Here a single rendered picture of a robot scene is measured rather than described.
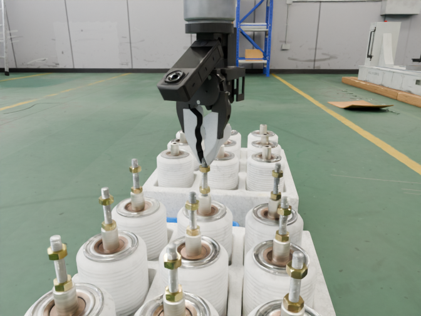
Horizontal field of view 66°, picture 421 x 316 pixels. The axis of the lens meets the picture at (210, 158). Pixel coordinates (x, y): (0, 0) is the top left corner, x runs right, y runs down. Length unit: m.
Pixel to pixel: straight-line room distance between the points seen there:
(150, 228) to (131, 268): 0.11
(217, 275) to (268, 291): 0.07
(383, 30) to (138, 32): 4.29
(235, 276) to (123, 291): 0.17
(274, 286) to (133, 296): 0.19
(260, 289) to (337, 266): 0.49
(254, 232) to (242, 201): 0.27
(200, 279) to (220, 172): 0.41
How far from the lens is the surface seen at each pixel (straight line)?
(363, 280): 0.89
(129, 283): 0.49
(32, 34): 7.74
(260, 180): 0.81
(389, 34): 4.93
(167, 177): 0.84
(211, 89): 0.48
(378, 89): 4.22
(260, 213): 0.56
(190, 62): 0.46
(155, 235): 0.58
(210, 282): 0.45
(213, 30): 0.48
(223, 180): 0.82
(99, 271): 0.47
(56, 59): 7.54
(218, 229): 0.54
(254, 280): 0.45
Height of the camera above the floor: 0.52
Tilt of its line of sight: 19 degrees down
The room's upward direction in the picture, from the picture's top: straight up
